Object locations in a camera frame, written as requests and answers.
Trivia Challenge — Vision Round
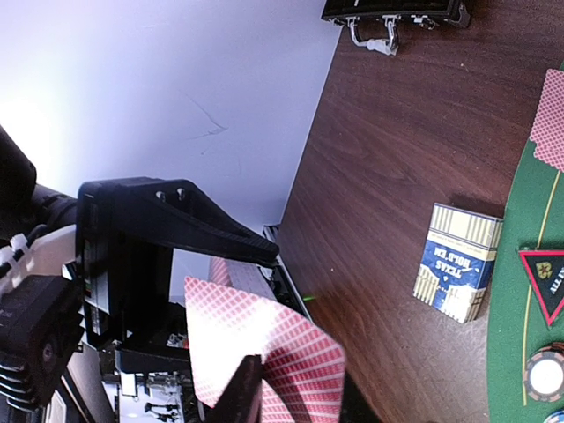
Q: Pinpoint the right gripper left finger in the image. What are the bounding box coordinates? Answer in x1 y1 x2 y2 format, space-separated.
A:
209 355 263 423

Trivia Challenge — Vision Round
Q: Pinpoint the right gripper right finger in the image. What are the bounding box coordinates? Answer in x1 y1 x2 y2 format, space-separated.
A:
339 372 381 423

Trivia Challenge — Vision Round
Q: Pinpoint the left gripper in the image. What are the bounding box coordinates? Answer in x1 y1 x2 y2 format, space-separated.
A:
1 177 279 412

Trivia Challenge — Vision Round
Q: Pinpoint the orange black chip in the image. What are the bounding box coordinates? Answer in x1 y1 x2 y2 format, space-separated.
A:
523 342 563 403

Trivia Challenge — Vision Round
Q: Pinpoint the blue tan chip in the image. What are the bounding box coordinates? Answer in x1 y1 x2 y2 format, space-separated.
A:
543 410 564 423

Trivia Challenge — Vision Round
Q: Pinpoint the red card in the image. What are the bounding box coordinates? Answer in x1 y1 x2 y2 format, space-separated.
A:
530 69 563 172

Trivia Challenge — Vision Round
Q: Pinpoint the red playing card deck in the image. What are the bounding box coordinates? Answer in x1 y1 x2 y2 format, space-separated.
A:
209 256 276 305

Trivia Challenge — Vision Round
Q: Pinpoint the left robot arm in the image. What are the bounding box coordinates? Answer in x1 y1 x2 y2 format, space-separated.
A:
1 134 279 413

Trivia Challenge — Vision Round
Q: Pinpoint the gold card deck box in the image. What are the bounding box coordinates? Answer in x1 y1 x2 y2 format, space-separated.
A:
412 204 503 323

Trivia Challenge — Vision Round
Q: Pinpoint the black red triangle token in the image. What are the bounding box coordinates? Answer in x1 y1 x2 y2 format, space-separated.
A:
518 249 563 328

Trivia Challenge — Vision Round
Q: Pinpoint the green round poker mat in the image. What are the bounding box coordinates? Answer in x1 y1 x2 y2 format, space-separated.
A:
486 139 563 422

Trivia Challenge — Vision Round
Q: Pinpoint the black poker chip case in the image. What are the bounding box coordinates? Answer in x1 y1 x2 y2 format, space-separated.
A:
321 0 471 56

